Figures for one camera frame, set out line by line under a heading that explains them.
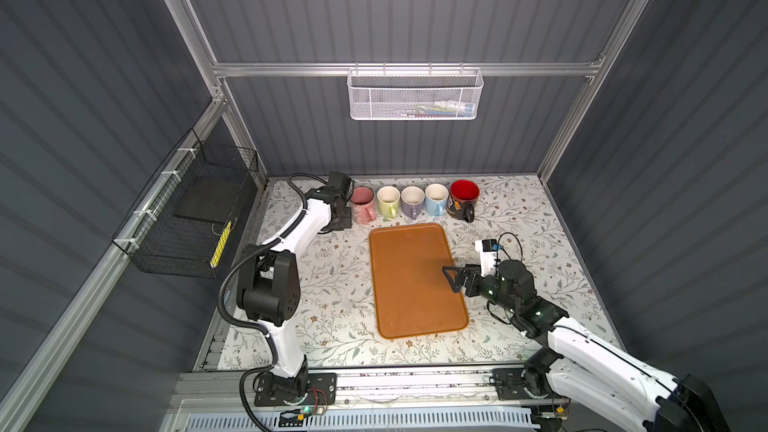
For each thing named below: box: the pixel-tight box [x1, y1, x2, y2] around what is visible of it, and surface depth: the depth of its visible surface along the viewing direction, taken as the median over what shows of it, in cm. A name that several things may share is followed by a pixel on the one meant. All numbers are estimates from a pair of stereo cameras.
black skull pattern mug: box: [447, 179, 481, 223], surface depth 105 cm
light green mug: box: [377, 186, 401, 219], surface depth 104 cm
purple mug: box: [400, 186, 426, 220], surface depth 107 cm
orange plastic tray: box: [370, 223, 469, 339], surface depth 91 cm
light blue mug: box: [424, 183, 449, 217], surface depth 105 cm
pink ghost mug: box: [350, 185, 377, 225], surface depth 103 cm
